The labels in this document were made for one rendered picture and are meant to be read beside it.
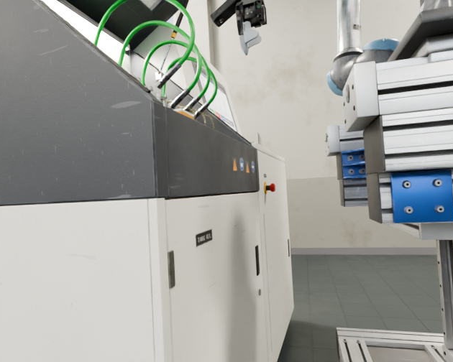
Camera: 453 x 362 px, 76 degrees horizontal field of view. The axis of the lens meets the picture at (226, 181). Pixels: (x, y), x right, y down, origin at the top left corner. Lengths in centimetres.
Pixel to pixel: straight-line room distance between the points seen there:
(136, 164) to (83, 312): 28
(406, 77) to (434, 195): 20
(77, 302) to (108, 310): 7
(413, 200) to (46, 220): 65
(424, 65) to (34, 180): 70
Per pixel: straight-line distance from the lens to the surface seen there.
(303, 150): 362
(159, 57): 142
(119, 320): 56
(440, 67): 58
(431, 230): 69
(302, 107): 372
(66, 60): 64
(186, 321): 59
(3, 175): 74
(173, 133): 54
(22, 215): 69
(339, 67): 123
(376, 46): 115
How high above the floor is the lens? 79
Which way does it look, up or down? 2 degrees up
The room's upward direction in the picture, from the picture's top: 3 degrees counter-clockwise
